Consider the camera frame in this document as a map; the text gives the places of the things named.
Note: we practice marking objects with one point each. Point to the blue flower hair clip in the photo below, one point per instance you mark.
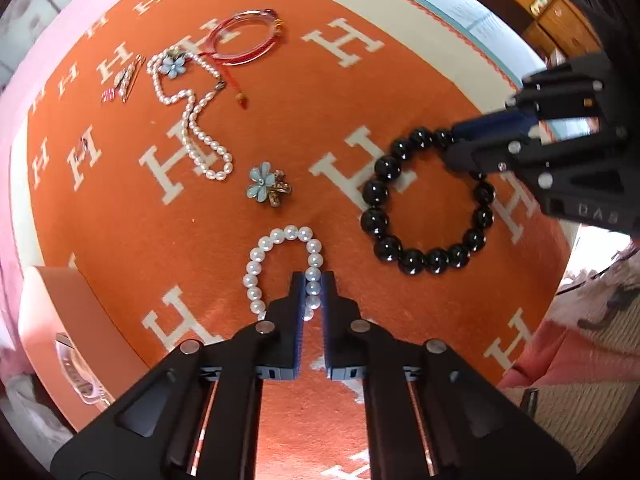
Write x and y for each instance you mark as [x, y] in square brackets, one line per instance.
[262, 182]
[173, 65]

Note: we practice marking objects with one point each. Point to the wooden cabinet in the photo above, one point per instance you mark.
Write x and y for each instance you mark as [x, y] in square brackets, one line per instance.
[565, 20]

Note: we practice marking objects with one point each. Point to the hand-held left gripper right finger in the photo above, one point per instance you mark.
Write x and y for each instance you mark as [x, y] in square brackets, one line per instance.
[327, 310]

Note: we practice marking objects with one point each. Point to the clear plastic container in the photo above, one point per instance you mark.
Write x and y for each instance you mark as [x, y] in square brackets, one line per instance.
[82, 375]

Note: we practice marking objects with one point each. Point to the beige woven cushion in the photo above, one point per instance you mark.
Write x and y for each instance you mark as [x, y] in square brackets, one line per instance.
[590, 420]

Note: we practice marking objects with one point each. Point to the orange patterned blanket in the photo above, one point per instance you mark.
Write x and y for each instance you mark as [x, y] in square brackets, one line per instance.
[280, 110]

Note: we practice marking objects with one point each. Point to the salmon cloth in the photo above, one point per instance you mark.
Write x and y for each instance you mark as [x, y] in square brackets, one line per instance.
[575, 355]

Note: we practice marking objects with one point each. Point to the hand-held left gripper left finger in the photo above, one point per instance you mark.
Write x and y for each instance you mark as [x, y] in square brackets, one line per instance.
[298, 310]

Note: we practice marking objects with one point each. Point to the silver hair clip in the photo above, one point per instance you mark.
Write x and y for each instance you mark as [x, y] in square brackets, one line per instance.
[127, 80]

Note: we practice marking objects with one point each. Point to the white printed mat teal edge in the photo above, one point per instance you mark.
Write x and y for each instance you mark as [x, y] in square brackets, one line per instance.
[450, 0]

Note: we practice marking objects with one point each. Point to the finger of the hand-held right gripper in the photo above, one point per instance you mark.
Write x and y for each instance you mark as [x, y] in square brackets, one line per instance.
[495, 122]
[480, 155]

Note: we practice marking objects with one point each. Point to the pink jewelry box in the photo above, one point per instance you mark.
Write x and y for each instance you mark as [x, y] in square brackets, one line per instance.
[85, 300]

